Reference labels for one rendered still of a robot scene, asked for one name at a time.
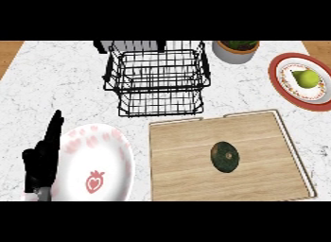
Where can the wooden tray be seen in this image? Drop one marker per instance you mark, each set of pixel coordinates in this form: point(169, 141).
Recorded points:
point(228, 157)

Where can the grey pot with green plant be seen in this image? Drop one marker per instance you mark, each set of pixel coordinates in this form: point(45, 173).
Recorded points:
point(237, 50)

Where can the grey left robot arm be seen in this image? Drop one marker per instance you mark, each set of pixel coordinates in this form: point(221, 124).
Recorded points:
point(45, 194)

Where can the green pear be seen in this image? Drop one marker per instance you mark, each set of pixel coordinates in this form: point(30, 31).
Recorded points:
point(308, 78)

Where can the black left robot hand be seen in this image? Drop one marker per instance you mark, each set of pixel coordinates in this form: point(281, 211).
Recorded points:
point(45, 157)

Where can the white plate with strawberry print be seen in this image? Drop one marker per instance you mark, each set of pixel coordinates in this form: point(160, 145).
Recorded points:
point(95, 164)

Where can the dark green squash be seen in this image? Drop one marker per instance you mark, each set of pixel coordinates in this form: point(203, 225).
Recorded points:
point(225, 157)

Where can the red rimmed white plate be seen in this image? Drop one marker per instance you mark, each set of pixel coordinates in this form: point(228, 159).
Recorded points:
point(308, 82)

